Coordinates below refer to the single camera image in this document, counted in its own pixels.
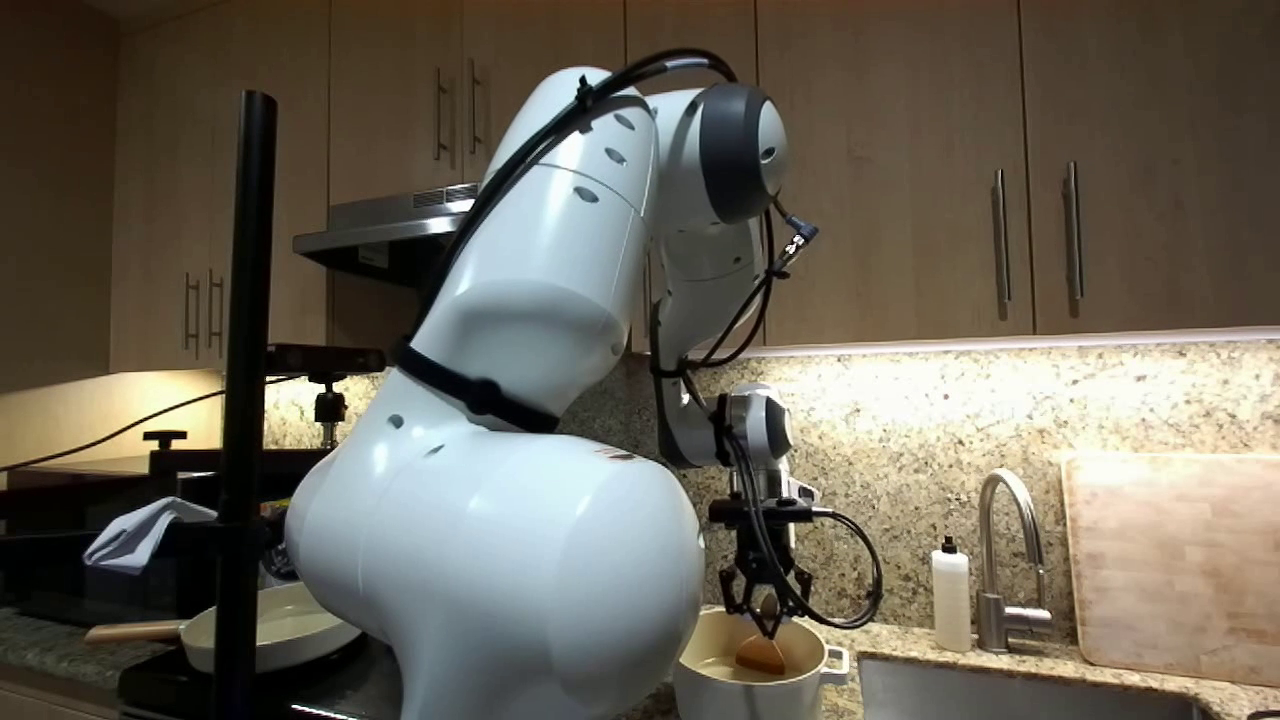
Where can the white soap bottle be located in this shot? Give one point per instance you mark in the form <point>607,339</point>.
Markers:
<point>951,601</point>

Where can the white kitchen sink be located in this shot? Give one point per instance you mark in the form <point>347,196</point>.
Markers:
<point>1012,691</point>

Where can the wooden cutting board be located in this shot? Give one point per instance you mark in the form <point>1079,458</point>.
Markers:
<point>1172,572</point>

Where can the wooden spoon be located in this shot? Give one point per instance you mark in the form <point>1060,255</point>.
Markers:
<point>762,652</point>

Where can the black clamp knob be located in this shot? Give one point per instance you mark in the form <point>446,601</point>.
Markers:
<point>166,462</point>

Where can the light wooden cabinet above hood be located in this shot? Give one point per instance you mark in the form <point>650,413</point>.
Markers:
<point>403,81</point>

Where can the steel range hood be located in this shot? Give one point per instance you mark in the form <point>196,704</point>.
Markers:
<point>384,235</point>

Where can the steel kitchen faucet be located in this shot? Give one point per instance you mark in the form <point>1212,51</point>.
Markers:
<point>995,620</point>

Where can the white pot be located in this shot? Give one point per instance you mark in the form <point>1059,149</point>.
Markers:
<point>746,700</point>

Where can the wide light wooden wall cabinet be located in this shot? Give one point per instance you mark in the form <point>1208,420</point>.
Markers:
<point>1172,132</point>

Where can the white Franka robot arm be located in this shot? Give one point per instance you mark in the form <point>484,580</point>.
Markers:
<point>493,563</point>

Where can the narrow light wooden wall cabinet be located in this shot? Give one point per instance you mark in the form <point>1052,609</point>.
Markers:
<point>163,163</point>

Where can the white crumpled cloth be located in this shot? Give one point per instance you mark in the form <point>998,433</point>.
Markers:
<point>140,530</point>

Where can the black vertical stand pole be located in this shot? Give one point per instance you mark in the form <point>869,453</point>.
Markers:
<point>247,401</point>

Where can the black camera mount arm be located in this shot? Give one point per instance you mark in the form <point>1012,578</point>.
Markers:
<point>327,361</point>

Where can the black countertop appliance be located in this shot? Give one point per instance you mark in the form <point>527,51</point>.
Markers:
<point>52,545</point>

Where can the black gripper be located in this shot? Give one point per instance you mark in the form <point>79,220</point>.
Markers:
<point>762,540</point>

